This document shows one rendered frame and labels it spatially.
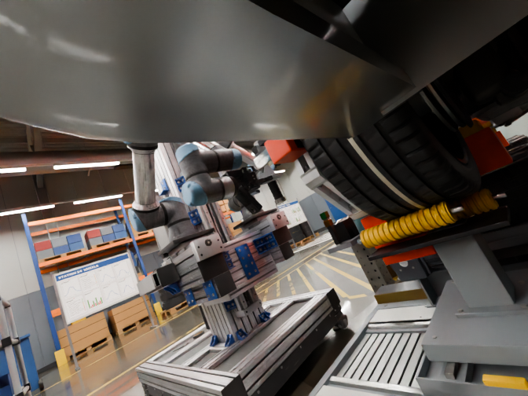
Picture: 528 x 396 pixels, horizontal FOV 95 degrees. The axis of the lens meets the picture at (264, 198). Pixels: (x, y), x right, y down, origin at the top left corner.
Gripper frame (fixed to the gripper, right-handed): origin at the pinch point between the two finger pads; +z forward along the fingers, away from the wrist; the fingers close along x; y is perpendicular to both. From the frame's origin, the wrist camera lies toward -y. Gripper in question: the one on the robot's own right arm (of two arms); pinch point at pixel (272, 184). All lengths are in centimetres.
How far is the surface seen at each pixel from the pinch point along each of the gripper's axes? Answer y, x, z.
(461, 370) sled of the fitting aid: -66, -32, -3
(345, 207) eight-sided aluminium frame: -19.9, -22.3, 1.9
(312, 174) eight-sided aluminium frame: -7.6, -24.5, -9.8
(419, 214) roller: -29.8, -39.4, 3.4
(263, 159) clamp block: 9.2, -3.7, -2.2
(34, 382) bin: -65, 577, -113
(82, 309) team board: 18, 598, -26
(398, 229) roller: -31.5, -33.4, 2.4
